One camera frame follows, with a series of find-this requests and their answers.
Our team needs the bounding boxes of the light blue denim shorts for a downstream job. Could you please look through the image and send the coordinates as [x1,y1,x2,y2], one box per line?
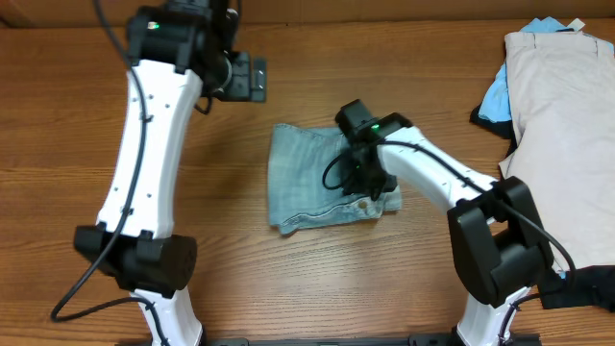
[267,123,403,235]

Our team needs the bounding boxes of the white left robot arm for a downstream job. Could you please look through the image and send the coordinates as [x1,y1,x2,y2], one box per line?
[74,1,266,345]

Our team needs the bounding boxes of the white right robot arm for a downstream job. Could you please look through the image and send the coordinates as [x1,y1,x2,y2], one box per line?
[335,111,554,345]

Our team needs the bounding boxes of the light blue garment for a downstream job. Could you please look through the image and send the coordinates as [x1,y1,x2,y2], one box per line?
[473,16,614,133]

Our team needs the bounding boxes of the beige folded trousers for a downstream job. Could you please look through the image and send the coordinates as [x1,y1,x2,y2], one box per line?
[500,32,614,268]

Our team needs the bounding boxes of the black garment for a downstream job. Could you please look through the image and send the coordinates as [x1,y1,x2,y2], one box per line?
[470,105,614,313]

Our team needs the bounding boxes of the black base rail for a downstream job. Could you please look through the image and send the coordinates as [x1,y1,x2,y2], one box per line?
[206,332,463,346]

